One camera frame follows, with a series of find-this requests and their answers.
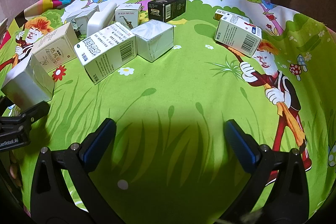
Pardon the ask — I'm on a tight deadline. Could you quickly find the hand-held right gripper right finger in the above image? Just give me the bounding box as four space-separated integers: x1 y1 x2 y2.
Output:
218 120 310 224

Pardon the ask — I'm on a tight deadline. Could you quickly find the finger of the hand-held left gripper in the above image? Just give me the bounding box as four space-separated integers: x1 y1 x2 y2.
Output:
0 101 51 135

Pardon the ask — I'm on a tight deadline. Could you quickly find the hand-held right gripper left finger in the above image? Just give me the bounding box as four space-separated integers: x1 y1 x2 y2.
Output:
30 118 124 224

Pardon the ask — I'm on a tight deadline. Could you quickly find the plain white box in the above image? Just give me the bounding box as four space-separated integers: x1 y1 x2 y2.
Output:
1 53 55 109

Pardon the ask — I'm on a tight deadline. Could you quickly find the white box with orange print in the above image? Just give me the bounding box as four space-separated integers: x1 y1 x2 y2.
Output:
214 9 250 24

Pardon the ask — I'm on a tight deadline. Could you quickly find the person's left hand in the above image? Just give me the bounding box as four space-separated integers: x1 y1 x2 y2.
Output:
9 152 24 187

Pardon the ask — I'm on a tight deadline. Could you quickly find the beige box with bird print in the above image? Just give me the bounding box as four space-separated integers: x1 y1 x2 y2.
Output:
31 22 78 73

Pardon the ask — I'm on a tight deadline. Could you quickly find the cartoon printed green blanket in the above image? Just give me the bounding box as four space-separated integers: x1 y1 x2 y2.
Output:
0 0 336 224

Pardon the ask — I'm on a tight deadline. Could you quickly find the large white barcode box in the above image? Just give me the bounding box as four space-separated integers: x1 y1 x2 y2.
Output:
74 22 136 84

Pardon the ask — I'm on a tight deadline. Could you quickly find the small white barcode box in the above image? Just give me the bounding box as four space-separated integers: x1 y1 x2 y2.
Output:
214 15 263 58

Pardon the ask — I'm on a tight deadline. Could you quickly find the white marbled box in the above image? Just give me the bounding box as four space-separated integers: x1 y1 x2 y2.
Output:
66 5 100 36
130 19 174 62

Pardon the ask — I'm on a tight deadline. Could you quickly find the white rounded plastic case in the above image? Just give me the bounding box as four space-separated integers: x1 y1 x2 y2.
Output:
86 3 117 36

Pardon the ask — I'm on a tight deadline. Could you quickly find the white box with saxophone print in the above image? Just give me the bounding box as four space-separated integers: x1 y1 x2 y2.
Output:
115 3 141 29

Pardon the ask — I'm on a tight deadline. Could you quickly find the black box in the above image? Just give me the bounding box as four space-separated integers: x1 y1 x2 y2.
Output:
147 0 187 23

